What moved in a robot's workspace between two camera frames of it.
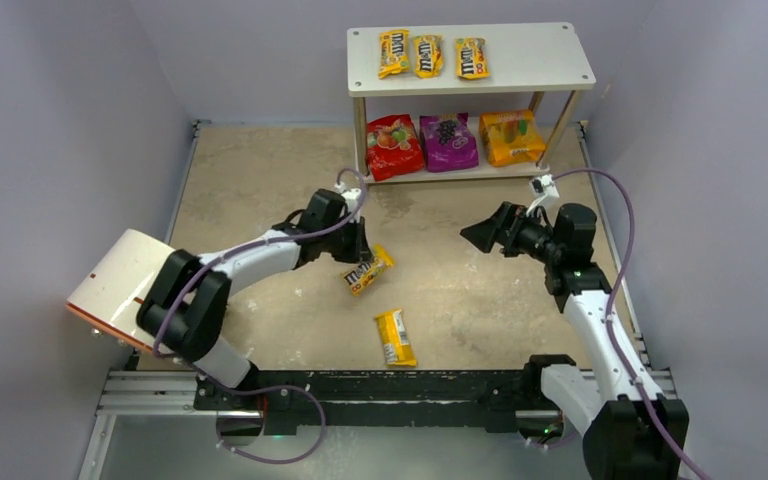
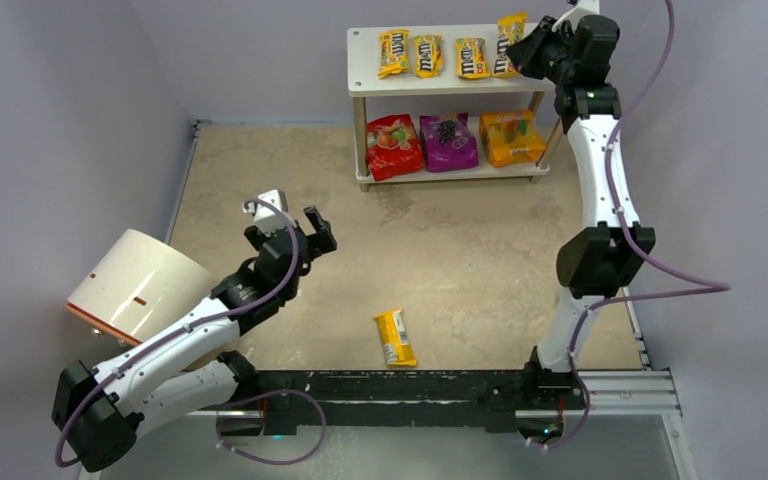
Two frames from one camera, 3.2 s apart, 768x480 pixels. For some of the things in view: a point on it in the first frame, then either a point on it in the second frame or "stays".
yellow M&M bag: (363, 275) to (511, 29)
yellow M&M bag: (394, 52) stays
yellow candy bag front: (397, 351) stays
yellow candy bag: (428, 52) stays
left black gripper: (351, 237) to (297, 244)
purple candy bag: (449, 142) stays
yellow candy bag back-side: (471, 58) stays
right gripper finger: (484, 234) to (527, 53)
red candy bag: (393, 147) stays
